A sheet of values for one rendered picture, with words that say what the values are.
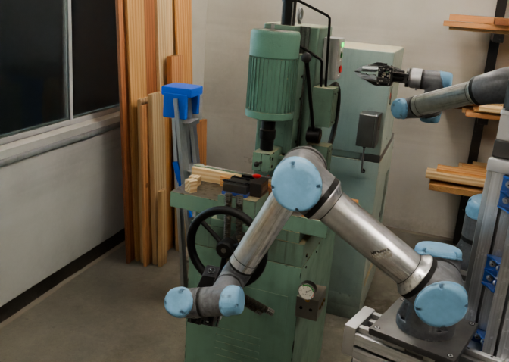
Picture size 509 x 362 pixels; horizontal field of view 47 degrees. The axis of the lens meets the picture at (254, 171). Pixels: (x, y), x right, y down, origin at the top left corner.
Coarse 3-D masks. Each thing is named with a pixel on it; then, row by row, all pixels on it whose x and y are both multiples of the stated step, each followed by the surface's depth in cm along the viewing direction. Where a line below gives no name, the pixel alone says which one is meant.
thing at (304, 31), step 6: (300, 30) 218; (306, 30) 217; (306, 36) 218; (300, 42) 219; (306, 42) 219; (300, 48) 220; (300, 108) 226; (300, 114) 226; (300, 120) 227; (300, 126) 228
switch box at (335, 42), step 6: (330, 36) 233; (324, 42) 227; (330, 42) 226; (336, 42) 225; (324, 48) 227; (330, 48) 226; (336, 48) 226; (342, 48) 232; (324, 54) 228; (330, 54) 227; (336, 54) 226; (342, 54) 234; (324, 60) 228; (330, 60) 228; (336, 60) 227; (324, 66) 229; (330, 66) 228; (336, 66) 228; (324, 72) 230; (330, 72) 229; (336, 72) 229; (324, 78) 230; (330, 78) 229; (336, 78) 232
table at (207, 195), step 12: (180, 192) 216; (204, 192) 218; (216, 192) 219; (180, 204) 216; (192, 204) 215; (204, 204) 213; (216, 204) 211; (216, 216) 204; (300, 216) 202; (288, 228) 204; (300, 228) 202; (312, 228) 200; (324, 228) 199
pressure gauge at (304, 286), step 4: (308, 280) 202; (304, 284) 199; (308, 284) 199; (312, 284) 200; (300, 288) 201; (304, 288) 200; (308, 288) 200; (312, 288) 199; (316, 288) 201; (300, 292) 201; (304, 292) 200; (308, 292) 200; (312, 292) 199; (316, 292) 201; (300, 296) 201; (304, 296) 201; (308, 296) 200; (312, 296) 200; (308, 300) 203
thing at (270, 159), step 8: (256, 152) 213; (264, 152) 214; (272, 152) 214; (280, 152) 223; (256, 160) 214; (264, 160) 213; (272, 160) 213; (280, 160) 225; (256, 168) 215; (264, 168) 214; (272, 168) 216
